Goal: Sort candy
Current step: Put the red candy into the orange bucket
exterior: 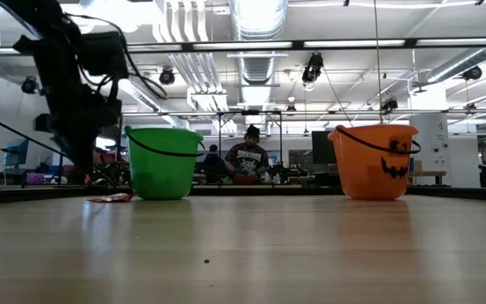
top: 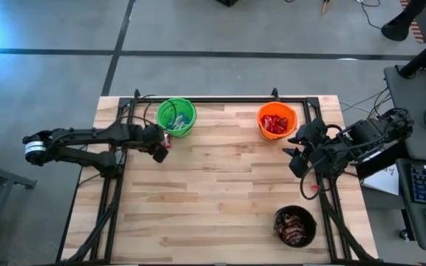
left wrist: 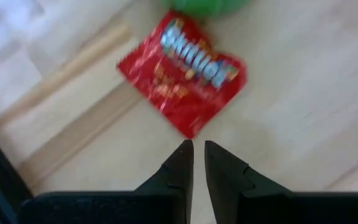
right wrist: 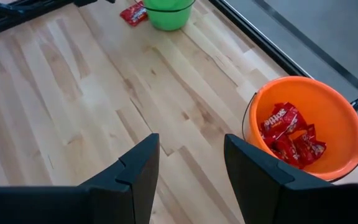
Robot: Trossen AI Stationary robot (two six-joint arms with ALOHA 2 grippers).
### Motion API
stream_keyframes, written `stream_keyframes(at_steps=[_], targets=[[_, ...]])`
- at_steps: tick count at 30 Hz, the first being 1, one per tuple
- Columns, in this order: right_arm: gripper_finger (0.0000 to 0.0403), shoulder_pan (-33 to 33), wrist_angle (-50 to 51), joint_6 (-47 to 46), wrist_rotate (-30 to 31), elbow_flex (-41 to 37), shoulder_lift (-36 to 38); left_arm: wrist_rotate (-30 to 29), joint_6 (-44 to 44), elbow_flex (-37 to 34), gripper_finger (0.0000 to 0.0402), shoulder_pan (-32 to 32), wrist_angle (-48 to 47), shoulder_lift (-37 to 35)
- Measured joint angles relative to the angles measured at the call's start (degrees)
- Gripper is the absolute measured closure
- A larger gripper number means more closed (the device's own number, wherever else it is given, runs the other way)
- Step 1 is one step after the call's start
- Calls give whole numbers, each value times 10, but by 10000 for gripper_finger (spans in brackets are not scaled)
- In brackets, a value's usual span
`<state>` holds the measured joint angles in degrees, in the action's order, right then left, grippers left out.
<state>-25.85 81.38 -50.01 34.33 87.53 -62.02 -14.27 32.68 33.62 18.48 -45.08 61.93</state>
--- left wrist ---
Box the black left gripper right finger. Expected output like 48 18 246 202
204 140 291 224

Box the red Skittles candy bag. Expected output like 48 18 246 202
116 11 249 140

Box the green plastic bucket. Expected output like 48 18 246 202
158 0 254 19

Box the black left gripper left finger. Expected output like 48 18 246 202
134 139 195 224

